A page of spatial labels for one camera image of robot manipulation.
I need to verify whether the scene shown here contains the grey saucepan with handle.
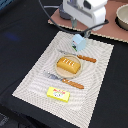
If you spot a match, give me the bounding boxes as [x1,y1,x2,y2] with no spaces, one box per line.
[44,4,71,20]

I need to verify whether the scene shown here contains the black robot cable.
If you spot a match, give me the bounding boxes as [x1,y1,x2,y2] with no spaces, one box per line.
[38,0,109,36]

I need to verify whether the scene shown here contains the pink serving tray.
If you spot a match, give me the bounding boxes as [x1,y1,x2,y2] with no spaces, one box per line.
[51,0,128,42]

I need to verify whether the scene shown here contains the fork with orange handle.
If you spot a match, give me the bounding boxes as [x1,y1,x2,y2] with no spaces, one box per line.
[43,70,84,89]

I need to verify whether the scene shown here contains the beige bowl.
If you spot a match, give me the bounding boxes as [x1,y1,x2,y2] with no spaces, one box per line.
[116,4,128,30]

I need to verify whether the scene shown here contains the knife with orange handle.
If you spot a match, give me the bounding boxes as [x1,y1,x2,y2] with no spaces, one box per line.
[58,50,97,63]

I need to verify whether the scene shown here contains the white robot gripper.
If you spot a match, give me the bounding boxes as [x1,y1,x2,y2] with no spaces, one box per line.
[63,0,108,38]

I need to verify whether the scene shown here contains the yellow butter box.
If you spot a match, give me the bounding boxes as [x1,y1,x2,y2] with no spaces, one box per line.
[47,87,70,102]

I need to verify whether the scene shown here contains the beige round plate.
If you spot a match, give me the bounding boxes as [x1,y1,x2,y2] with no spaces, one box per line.
[55,55,82,78]

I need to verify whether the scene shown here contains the orange bread loaf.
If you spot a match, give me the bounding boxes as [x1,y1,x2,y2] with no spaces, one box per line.
[57,57,81,74]

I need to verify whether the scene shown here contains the white woven placemat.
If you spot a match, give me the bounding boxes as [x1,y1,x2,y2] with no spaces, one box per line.
[12,30,115,128]

